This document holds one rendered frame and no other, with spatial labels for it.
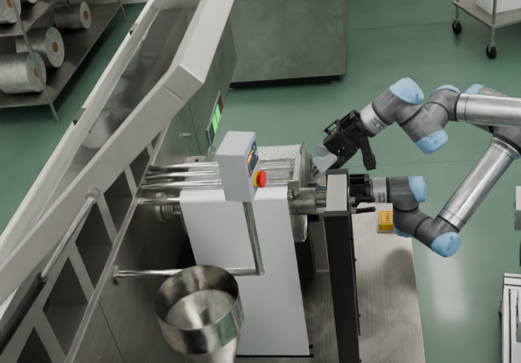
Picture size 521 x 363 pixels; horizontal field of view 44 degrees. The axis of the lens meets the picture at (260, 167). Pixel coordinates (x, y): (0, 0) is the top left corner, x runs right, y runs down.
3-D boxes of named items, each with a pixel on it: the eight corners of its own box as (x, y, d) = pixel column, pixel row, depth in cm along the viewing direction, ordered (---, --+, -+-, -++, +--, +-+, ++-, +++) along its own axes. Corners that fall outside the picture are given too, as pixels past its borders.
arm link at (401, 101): (425, 105, 157) (402, 79, 156) (390, 132, 163) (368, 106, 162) (429, 96, 164) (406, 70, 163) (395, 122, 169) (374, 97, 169)
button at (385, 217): (401, 229, 203) (401, 223, 202) (379, 230, 204) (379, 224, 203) (400, 215, 209) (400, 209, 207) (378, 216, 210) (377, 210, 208)
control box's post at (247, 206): (263, 274, 124) (248, 192, 112) (255, 274, 124) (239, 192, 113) (264, 268, 125) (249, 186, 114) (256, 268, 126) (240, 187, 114)
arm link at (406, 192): (426, 209, 184) (427, 186, 179) (387, 211, 186) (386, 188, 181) (424, 192, 190) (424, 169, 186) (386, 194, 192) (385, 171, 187)
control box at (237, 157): (261, 204, 109) (253, 155, 104) (225, 202, 111) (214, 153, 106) (271, 178, 115) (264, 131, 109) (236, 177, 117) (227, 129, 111)
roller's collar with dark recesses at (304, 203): (317, 220, 151) (314, 198, 147) (291, 221, 152) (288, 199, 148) (318, 202, 156) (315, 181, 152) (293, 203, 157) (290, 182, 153)
